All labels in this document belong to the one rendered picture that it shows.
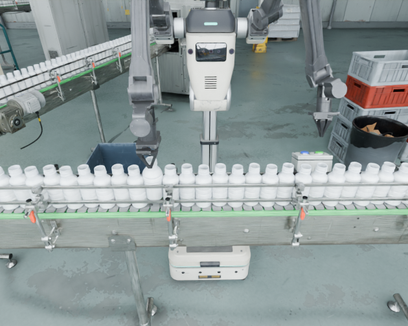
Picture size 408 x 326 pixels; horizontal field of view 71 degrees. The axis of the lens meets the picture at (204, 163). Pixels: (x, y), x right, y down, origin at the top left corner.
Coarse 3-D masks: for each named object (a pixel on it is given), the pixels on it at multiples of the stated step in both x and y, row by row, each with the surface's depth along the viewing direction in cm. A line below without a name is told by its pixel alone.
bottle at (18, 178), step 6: (12, 168) 99; (18, 168) 97; (12, 174) 97; (18, 174) 98; (24, 174) 100; (12, 180) 98; (18, 180) 98; (24, 180) 99; (18, 192) 100; (24, 192) 100; (18, 198) 101; (24, 198) 101; (30, 198) 103; (24, 204) 103
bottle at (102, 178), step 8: (96, 168) 98; (104, 168) 97; (96, 176) 97; (104, 176) 98; (96, 184) 98; (104, 184) 98; (96, 192) 100; (104, 192) 100; (112, 192) 102; (104, 200) 101; (112, 200) 103; (104, 208) 104
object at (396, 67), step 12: (360, 60) 271; (372, 60) 254; (384, 60) 289; (396, 60) 291; (348, 72) 289; (360, 72) 273; (372, 72) 256; (384, 72) 254; (396, 72) 256; (372, 84) 258; (384, 84) 260; (396, 84) 262
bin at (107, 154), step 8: (104, 144) 157; (112, 144) 157; (120, 144) 157; (128, 144) 157; (96, 152) 153; (104, 152) 159; (112, 152) 159; (120, 152) 160; (128, 152) 160; (88, 160) 142; (96, 160) 153; (104, 160) 162; (112, 160) 162; (120, 160) 163; (128, 160) 163; (136, 160) 163; (88, 248) 128
